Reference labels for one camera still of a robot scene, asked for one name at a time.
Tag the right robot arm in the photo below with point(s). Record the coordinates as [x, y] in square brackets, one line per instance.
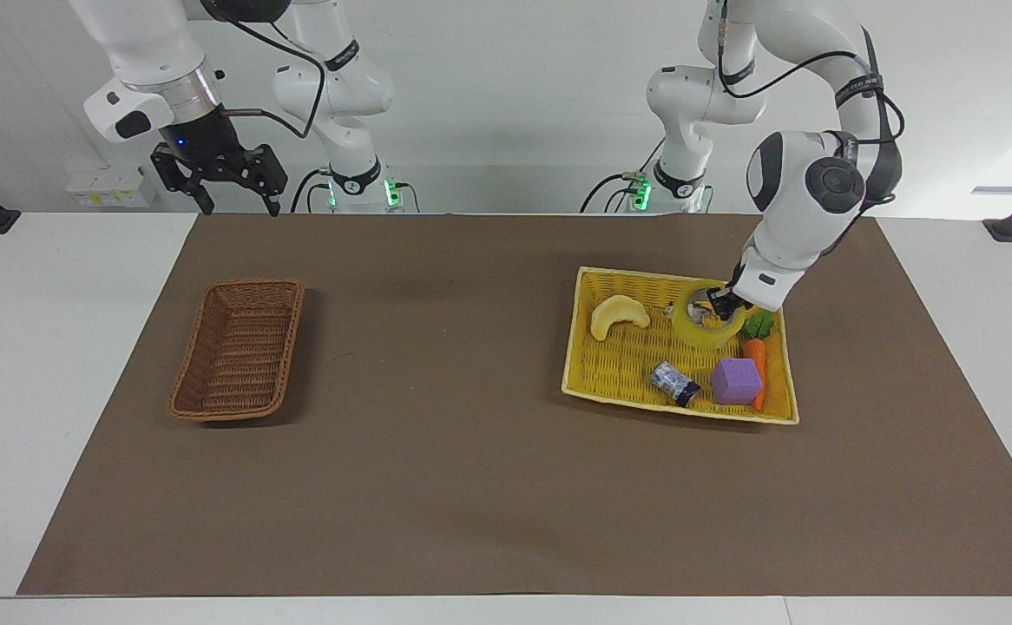
[154, 39]

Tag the orange carrot toy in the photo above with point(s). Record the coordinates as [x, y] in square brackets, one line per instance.
[757, 360]

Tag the purple cube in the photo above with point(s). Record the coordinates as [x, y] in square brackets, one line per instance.
[736, 382]

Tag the brown wicker basket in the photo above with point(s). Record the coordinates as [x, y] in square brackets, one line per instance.
[237, 351]

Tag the yellow banana toy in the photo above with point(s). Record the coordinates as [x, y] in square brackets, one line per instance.
[612, 314]

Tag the yellow woven basket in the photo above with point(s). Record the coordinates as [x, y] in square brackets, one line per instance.
[623, 365]

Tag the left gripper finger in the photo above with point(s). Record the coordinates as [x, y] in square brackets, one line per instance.
[726, 304]

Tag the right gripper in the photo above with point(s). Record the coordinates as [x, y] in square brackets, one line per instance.
[206, 139]

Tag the yellow tape roll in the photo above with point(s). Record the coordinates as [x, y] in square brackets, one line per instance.
[699, 334]

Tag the small blue white can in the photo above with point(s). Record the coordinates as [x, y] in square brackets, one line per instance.
[673, 382]

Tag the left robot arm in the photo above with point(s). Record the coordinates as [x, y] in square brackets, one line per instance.
[805, 187]

